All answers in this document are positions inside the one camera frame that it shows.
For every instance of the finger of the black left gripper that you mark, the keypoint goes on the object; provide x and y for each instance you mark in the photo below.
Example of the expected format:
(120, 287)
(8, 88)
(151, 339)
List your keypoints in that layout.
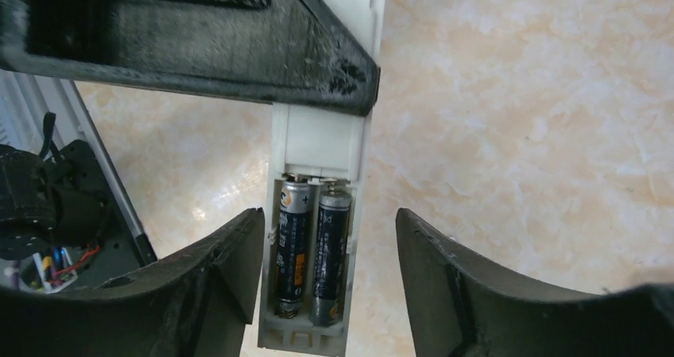
(261, 51)

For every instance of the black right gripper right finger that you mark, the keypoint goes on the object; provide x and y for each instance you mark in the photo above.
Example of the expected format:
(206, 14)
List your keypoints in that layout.
(460, 303)

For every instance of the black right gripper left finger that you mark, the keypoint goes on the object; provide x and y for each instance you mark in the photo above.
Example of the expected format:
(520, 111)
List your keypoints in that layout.
(194, 302)

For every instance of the black AAA battery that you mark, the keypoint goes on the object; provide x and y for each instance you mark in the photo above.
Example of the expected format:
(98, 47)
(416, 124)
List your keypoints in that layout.
(294, 227)
(331, 243)

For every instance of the white remote control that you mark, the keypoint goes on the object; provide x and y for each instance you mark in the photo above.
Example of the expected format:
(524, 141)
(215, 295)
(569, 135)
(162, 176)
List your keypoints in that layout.
(330, 150)

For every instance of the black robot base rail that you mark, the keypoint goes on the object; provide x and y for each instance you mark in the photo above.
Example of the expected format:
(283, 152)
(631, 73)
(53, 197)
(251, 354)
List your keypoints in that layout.
(80, 165)

